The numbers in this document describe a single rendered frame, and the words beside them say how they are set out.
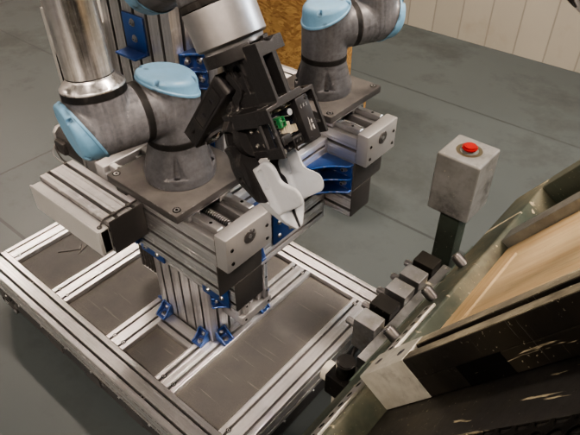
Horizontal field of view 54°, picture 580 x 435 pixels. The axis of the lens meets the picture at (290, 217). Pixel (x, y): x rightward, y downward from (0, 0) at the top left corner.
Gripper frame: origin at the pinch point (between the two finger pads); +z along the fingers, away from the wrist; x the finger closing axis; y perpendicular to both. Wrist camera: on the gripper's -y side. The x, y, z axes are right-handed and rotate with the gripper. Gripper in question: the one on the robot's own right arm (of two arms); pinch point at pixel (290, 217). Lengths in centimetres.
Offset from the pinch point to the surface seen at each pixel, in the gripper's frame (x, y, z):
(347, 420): 5.1, -12.3, 40.4
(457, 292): 42, -12, 41
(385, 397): 11.7, -9.2, 40.4
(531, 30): 367, -131, 57
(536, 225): 62, -3, 36
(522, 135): 263, -103, 95
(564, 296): 11.7, 23.7, 16.0
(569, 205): 62, 4, 32
